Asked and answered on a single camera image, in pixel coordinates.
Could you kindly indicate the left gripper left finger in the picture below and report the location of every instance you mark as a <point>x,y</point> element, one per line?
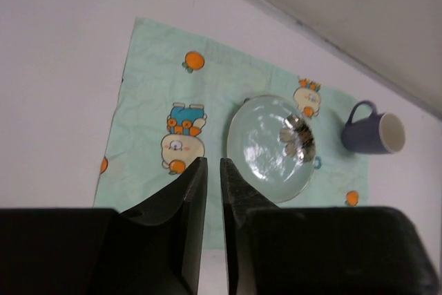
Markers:
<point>154,247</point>

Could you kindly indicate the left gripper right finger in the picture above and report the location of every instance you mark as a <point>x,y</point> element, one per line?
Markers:
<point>334,250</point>

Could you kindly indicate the green floral plate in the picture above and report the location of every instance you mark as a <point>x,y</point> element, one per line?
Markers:
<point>273,147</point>

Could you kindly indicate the green cartoon print cloth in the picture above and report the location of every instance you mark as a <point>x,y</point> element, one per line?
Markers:
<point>178,95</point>

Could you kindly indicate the lavender mug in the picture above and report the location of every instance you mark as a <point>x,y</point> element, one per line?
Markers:
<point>378,133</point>

